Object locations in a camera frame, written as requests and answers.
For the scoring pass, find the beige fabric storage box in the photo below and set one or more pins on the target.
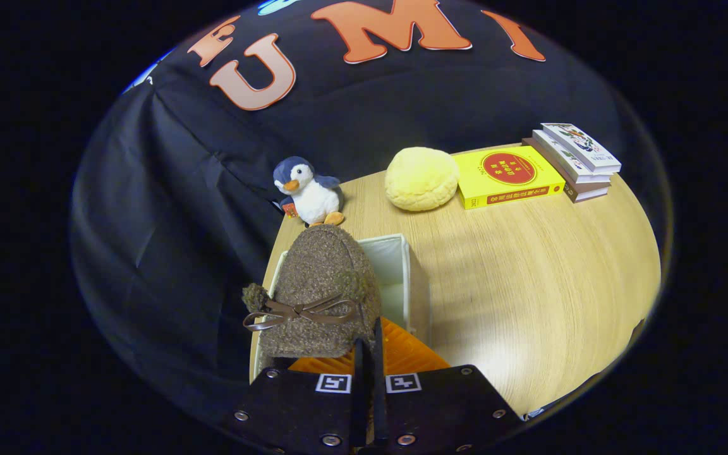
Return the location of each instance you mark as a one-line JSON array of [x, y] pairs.
[[395, 265]]

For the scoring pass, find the brown fuzzy bow shoe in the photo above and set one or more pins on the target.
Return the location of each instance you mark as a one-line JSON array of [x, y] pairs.
[[320, 272]]

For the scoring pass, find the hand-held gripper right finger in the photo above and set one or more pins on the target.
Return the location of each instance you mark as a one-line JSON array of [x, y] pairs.
[[440, 407]]

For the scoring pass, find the brown book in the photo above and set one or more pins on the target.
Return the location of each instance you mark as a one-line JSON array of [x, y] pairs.
[[585, 193]]

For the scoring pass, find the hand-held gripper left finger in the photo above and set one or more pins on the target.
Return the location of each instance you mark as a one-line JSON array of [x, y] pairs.
[[294, 411]]

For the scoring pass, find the penguin plush toy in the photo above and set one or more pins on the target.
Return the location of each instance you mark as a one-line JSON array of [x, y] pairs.
[[313, 196]]

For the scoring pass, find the black backdrop cloth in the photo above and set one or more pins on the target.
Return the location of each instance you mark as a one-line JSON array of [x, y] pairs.
[[168, 189]]

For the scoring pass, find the yellow book with red circle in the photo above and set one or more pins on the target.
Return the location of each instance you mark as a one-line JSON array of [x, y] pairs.
[[506, 177]]

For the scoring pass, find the yellow round plush cushion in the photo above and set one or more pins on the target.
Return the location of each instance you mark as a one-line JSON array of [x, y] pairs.
[[422, 179]]

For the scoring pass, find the white illustrated book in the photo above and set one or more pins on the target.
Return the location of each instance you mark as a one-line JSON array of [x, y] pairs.
[[582, 145]]

